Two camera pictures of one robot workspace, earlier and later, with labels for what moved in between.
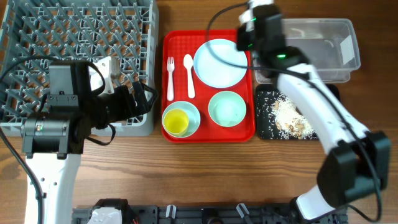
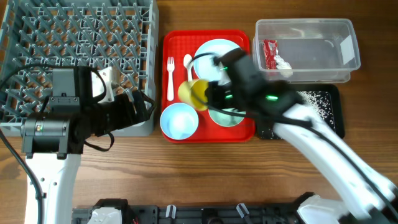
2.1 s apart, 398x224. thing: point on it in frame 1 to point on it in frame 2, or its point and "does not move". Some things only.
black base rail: (208, 214) does not move
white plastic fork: (170, 68) does not move
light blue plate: (215, 73) does not move
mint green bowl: (227, 108) does not move
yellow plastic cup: (176, 122) to (191, 91)
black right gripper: (244, 42) to (212, 93)
